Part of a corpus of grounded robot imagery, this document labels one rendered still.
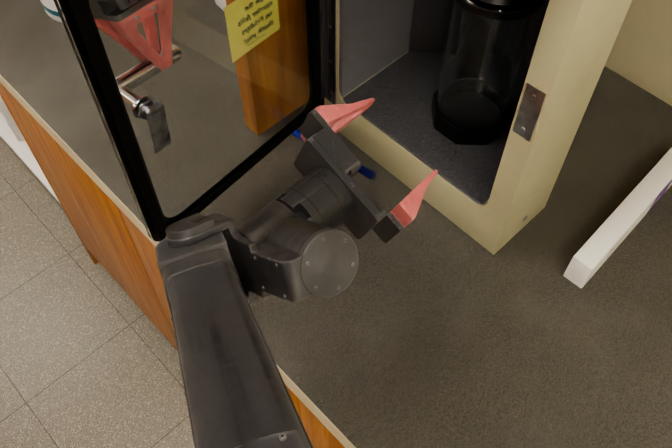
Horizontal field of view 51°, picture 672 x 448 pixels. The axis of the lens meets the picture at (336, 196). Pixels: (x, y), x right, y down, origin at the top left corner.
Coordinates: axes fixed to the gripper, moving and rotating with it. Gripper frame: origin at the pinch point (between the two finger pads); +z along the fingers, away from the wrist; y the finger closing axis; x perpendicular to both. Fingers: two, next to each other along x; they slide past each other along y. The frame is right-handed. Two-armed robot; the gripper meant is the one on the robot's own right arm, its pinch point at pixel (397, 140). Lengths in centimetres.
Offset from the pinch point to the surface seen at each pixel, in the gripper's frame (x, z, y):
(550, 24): -15.2, 10.4, -1.9
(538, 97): -7.9, 10.3, -6.0
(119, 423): 127, -36, 2
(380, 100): 20.2, 14.3, 8.1
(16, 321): 142, -40, 41
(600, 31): -13.1, 16.5, -5.1
